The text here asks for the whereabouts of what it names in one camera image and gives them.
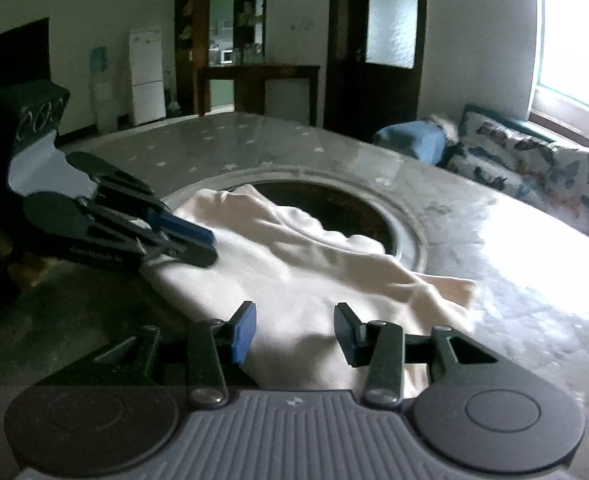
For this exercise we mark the grey quilted star table cover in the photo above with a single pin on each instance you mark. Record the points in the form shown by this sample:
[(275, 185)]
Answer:
[(199, 145)]

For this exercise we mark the beige folded cloth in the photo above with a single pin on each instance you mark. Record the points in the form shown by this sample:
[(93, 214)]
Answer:
[(442, 127)]

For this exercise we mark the teal sofa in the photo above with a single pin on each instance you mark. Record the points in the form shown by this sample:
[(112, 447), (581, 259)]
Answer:
[(494, 120)]

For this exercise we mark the white microwave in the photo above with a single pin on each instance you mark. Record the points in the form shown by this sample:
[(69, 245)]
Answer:
[(227, 56)]

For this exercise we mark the broom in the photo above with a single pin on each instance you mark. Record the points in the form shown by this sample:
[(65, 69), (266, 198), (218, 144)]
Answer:
[(174, 105)]

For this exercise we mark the dark plain door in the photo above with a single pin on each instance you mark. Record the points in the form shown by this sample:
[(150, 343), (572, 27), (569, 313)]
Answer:
[(19, 55)]

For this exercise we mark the dark door with frosted glass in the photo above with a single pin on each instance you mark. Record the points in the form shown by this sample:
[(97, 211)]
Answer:
[(344, 85)]

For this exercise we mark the cream garment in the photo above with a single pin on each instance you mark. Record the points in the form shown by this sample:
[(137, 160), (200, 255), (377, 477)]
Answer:
[(299, 270)]

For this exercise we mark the green framed window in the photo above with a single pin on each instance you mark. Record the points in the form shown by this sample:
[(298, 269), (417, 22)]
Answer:
[(574, 35)]

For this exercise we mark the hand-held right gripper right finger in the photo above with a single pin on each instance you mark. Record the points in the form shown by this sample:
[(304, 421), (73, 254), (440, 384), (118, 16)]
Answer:
[(347, 335)]

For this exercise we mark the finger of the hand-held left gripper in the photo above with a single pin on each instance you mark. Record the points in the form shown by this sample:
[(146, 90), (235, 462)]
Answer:
[(194, 257), (184, 230)]

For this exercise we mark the dark wooden console table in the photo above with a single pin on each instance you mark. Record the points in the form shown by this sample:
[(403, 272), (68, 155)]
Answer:
[(254, 72)]

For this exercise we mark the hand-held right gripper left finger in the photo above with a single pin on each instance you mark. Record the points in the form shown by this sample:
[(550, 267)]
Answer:
[(242, 332)]

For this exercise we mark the round black induction cooktop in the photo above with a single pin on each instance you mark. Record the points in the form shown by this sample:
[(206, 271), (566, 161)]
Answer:
[(344, 210)]

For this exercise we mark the blue towel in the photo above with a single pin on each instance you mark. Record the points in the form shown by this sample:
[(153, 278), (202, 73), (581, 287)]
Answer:
[(409, 140)]

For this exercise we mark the white refrigerator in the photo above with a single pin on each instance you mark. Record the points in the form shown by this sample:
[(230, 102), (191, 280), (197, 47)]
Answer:
[(147, 75)]

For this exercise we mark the dark wooden shelf cabinet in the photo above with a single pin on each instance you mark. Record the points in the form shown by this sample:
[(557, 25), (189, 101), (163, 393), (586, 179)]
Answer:
[(194, 35)]

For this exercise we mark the water dispenser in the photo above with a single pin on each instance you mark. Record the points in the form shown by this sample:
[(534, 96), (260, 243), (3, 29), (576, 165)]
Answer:
[(102, 90)]

